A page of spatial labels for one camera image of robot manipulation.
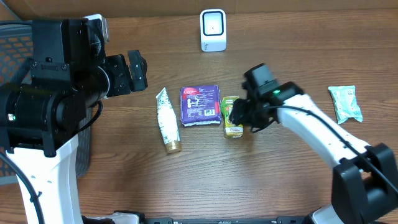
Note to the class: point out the purple snack packet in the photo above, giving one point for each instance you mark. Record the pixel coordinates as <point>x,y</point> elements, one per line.
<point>200,105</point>

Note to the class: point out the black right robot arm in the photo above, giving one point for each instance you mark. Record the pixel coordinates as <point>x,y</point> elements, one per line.
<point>364,183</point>

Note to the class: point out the teal snack packet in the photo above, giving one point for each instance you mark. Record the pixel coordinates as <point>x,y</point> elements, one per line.
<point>345,103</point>

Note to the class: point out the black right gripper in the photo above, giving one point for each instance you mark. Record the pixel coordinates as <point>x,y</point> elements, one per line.
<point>240,117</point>

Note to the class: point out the green tea carton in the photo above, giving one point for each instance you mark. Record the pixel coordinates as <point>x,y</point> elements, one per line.
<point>230,129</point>

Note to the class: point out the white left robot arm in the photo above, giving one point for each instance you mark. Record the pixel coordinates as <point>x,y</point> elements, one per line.
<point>44,109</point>

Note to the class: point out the grey plastic mesh basket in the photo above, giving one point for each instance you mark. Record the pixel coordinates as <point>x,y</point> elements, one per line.
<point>16,47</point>

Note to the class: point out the white cream tube gold cap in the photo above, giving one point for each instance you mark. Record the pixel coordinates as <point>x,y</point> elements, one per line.
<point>167,121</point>

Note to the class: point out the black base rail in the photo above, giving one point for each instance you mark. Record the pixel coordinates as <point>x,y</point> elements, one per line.
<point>217,221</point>

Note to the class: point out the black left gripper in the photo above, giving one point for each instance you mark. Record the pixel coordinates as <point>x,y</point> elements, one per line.
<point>125,84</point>

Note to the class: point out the white barcode scanner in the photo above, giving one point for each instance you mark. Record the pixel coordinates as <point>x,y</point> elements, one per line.
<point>213,31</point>

